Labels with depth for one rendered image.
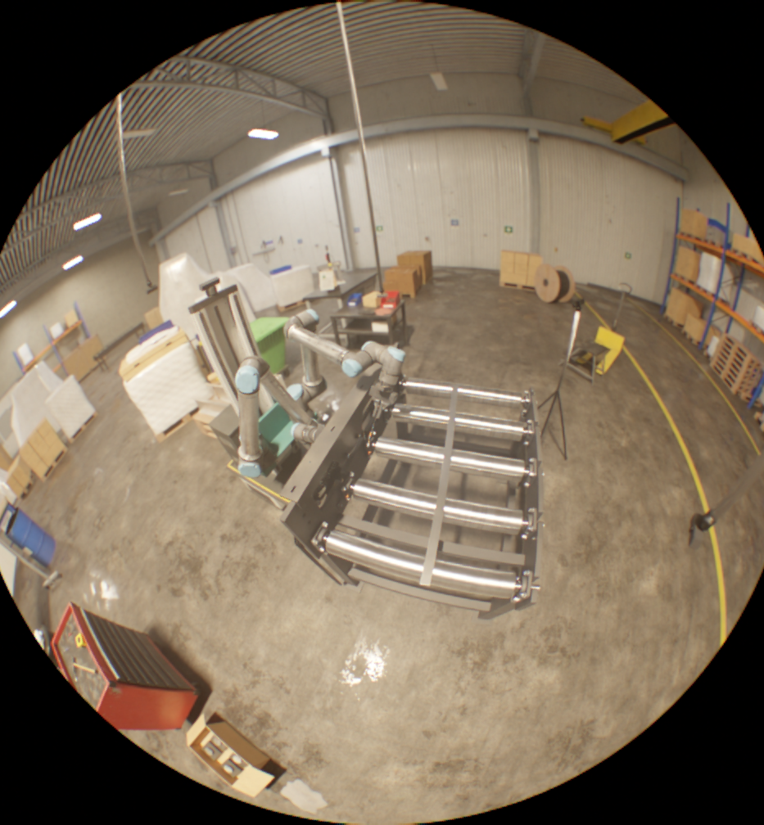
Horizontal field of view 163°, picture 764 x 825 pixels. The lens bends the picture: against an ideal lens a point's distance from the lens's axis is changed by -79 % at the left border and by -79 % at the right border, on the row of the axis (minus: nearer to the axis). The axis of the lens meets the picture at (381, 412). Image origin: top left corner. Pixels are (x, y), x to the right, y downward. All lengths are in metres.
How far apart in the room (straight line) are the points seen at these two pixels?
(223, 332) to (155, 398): 2.66
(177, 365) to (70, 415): 5.20
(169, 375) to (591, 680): 5.39
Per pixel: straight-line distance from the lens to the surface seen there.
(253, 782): 2.36
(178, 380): 4.22
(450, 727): 2.08
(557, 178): 11.40
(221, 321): 1.77
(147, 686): 2.09
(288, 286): 7.83
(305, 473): 1.06
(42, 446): 8.62
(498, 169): 11.10
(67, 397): 8.60
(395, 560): 1.10
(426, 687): 1.99
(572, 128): 11.51
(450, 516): 1.20
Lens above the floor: 1.96
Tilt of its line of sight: 40 degrees down
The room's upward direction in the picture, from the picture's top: 9 degrees counter-clockwise
